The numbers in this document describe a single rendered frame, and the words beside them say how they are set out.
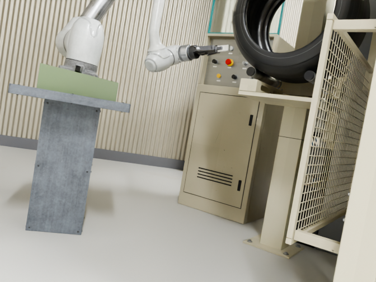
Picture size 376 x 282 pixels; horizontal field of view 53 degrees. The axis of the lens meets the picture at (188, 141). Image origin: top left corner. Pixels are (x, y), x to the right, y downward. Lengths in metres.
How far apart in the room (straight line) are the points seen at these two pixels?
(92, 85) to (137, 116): 2.83
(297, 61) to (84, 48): 0.97
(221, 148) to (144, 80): 2.19
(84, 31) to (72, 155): 0.58
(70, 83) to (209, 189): 1.33
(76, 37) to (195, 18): 3.07
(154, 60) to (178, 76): 2.67
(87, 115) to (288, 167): 1.09
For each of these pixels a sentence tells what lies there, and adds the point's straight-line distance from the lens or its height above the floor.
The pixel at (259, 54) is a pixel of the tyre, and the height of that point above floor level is 0.97.
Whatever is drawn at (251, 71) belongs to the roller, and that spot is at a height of 0.90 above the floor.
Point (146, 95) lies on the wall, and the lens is 4.58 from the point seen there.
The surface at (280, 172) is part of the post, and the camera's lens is 2.12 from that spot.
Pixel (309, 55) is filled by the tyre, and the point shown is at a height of 0.98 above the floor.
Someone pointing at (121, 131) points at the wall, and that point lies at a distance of 4.57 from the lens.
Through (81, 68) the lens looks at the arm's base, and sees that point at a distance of 1.83.
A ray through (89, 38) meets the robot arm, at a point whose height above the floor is 0.92.
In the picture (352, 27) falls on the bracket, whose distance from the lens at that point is 1.22.
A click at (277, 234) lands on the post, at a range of 2.16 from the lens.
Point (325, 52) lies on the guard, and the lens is 1.20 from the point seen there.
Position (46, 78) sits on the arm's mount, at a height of 0.70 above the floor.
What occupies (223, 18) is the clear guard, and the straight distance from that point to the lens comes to 2.83.
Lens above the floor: 0.62
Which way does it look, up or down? 3 degrees down
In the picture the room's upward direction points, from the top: 10 degrees clockwise
